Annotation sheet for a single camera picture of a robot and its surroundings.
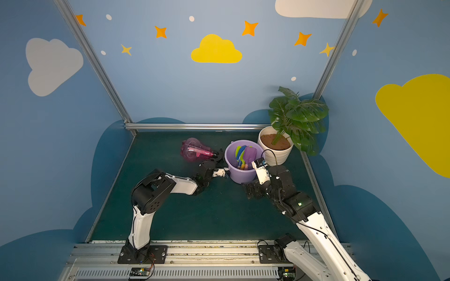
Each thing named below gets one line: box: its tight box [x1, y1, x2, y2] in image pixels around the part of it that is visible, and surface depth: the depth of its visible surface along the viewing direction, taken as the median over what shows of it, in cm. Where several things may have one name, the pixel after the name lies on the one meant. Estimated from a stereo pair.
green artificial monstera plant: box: [268, 86, 330, 156], surface depth 82 cm
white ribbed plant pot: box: [257, 125, 295, 167], surface depth 101 cm
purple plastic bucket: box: [224, 139, 265, 184], surface depth 98 cm
